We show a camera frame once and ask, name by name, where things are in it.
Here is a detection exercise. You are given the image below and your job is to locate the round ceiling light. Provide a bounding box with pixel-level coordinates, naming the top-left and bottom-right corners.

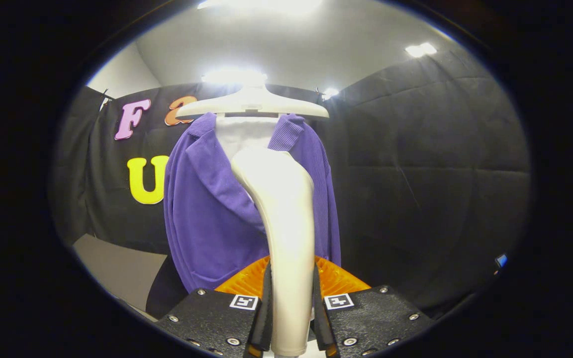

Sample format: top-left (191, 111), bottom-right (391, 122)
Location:
top-left (201, 68), bottom-right (269, 86)

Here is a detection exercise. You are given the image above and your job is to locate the purple corduroy jacket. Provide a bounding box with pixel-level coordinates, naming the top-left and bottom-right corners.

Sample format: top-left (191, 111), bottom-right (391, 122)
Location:
top-left (163, 112), bottom-right (342, 294)

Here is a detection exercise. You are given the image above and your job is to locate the white garment steamer head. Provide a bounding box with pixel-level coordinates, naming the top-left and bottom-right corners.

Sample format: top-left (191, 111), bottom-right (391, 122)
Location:
top-left (230, 147), bottom-right (316, 357)

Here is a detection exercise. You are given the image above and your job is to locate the large ceiling light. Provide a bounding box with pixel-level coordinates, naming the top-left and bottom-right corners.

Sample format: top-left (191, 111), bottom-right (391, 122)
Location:
top-left (197, 0), bottom-right (324, 15)

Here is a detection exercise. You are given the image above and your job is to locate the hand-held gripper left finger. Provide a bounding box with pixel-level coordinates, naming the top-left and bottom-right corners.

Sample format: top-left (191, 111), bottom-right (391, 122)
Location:
top-left (155, 255), bottom-right (274, 358)

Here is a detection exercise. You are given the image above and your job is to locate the white plastic hanger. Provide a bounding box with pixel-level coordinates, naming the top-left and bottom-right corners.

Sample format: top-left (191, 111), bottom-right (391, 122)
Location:
top-left (175, 85), bottom-right (330, 120)

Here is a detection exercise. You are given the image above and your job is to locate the black backdrop cloth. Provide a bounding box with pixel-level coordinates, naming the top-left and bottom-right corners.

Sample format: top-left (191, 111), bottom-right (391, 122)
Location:
top-left (50, 50), bottom-right (533, 319)

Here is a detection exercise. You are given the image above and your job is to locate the white inner shirt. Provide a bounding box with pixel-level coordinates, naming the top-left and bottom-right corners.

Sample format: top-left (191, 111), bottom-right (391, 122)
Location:
top-left (215, 114), bottom-right (280, 162)

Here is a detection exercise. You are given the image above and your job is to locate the rectangular ceiling light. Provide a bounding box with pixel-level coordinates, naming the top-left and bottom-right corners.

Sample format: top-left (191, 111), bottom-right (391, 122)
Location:
top-left (405, 42), bottom-right (438, 58)

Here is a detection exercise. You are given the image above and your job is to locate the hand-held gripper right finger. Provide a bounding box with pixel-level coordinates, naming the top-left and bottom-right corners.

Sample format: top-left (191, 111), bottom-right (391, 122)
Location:
top-left (314, 255), bottom-right (436, 358)

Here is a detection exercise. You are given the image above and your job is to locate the grey cabinet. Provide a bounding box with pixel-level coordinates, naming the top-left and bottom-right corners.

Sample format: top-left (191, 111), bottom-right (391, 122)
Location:
top-left (73, 234), bottom-right (169, 321)

